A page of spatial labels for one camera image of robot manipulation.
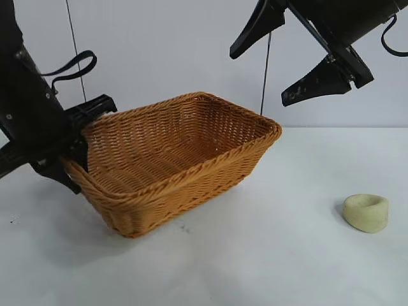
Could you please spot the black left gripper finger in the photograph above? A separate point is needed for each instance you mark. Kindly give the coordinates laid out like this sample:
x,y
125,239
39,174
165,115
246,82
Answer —
x,y
80,150
59,173

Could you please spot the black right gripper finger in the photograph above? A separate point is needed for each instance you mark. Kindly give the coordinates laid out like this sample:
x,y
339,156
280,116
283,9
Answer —
x,y
264,20
320,82

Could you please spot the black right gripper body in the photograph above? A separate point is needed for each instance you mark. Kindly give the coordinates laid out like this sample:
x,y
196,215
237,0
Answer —
x,y
350,19

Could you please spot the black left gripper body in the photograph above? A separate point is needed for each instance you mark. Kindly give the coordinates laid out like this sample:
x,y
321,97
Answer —
x,y
35,127

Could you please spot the brown woven wicker basket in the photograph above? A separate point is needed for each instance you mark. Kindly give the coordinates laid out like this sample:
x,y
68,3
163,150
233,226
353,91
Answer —
x,y
175,153

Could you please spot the pale yellow egg yolk pastry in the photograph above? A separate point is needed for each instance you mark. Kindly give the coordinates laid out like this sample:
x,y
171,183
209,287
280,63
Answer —
x,y
360,220

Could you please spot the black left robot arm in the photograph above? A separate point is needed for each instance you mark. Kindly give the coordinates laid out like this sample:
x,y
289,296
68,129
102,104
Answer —
x,y
9,32

